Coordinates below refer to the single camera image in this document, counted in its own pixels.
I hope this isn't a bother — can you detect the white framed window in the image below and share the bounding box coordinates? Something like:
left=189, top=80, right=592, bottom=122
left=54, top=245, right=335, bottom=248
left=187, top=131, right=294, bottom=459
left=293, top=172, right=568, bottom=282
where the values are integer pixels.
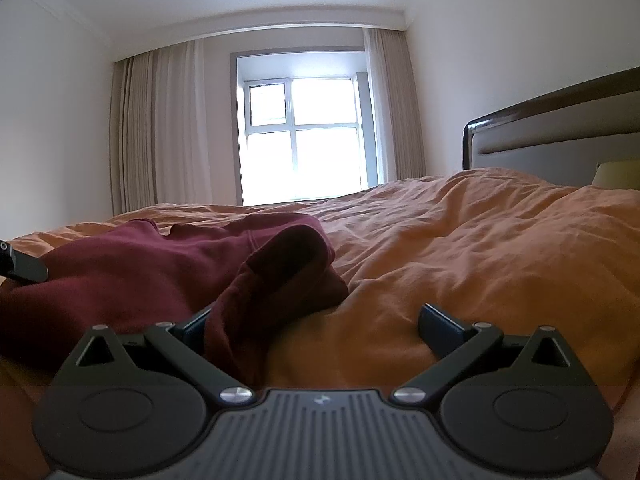
left=232, top=48, right=380, bottom=206

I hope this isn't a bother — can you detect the beige left curtain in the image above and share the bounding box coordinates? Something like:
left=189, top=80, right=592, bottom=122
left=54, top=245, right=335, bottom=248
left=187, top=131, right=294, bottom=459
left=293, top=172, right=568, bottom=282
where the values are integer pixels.
left=110, top=40, right=214, bottom=214

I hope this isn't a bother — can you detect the maroon long-sleeve shirt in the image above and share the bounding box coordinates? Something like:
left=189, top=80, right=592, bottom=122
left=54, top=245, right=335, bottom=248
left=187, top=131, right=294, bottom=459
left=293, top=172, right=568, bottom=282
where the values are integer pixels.
left=1, top=214, right=348, bottom=389

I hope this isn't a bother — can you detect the orange duvet cover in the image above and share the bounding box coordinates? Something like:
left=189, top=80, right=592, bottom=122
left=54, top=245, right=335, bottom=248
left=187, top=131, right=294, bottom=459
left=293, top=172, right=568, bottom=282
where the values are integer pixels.
left=0, top=167, right=640, bottom=480

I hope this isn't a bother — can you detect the dark padded headboard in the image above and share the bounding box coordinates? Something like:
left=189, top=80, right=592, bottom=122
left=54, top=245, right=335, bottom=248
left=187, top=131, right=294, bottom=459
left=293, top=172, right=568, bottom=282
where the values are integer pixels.
left=462, top=67, right=640, bottom=186

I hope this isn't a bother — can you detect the beige right curtain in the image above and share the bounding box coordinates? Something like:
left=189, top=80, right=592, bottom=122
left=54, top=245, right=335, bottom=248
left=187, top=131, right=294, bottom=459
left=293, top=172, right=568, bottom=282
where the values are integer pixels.
left=363, top=28, right=426, bottom=183

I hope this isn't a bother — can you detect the yellow-green pillow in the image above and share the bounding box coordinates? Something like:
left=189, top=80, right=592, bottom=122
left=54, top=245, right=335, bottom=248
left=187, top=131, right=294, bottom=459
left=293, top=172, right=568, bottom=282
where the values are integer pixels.
left=592, top=159, right=640, bottom=191

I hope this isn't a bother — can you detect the beige curtain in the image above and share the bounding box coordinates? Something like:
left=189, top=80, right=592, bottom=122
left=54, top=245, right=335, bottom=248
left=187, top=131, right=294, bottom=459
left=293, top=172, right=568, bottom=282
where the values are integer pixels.
left=363, top=28, right=426, bottom=183
left=110, top=40, right=214, bottom=214

